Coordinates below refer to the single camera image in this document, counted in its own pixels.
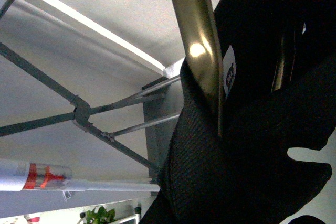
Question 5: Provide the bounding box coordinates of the black printed t-shirt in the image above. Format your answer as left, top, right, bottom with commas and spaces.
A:
141, 0, 335, 223

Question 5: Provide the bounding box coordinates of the green potted plant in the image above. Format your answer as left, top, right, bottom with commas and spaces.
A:
79, 206, 116, 224

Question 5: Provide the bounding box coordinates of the grey metal rack frame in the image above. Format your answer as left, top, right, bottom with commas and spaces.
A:
0, 0, 184, 183

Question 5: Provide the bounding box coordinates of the white tube with orange band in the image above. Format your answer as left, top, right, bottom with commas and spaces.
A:
1, 159, 160, 192

